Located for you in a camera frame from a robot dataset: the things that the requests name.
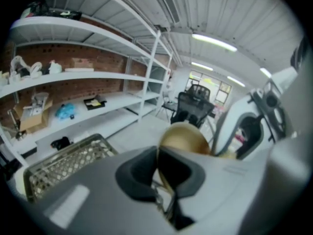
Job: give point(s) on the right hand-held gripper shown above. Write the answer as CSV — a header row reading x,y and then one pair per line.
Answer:
x,y
234,111

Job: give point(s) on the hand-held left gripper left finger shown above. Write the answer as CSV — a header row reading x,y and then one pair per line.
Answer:
x,y
93,180

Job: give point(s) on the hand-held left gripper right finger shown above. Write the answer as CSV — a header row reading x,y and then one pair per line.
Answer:
x,y
220,180

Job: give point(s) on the gold metal bowl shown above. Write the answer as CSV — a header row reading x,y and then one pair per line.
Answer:
x,y
185,138

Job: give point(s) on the short ceiling tube light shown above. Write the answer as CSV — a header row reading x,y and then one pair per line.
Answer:
x,y
236,81
265,72
201,66

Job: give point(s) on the black mesh office chair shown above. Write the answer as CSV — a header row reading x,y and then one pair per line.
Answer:
x,y
193,106

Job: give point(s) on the small black object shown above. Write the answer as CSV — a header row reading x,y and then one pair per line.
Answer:
x,y
60,143

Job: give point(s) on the long ceiling tube light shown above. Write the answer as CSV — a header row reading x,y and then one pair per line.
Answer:
x,y
214,41

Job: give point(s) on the blue plastic bag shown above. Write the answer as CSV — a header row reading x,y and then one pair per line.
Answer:
x,y
65,111

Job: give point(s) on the black tray with yellow items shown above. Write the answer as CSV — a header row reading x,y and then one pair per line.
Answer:
x,y
95,103

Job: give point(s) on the white metal shelf unit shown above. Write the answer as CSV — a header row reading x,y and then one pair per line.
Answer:
x,y
102,99

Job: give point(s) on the open cardboard box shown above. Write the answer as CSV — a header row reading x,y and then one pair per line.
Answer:
x,y
34,119

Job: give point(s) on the flat white board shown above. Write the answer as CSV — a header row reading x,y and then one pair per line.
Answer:
x,y
79,70

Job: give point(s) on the small brown cardboard box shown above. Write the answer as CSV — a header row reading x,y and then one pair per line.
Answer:
x,y
82,63

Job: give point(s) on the white ceiling air vent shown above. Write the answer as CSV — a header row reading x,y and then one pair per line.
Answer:
x,y
168,4

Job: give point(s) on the white crumpled bags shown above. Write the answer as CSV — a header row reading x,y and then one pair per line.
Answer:
x,y
31,68

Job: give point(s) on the black bag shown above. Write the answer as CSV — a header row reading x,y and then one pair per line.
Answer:
x,y
58,13

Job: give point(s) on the window with dark frame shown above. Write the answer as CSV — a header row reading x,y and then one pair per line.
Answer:
x,y
220,89

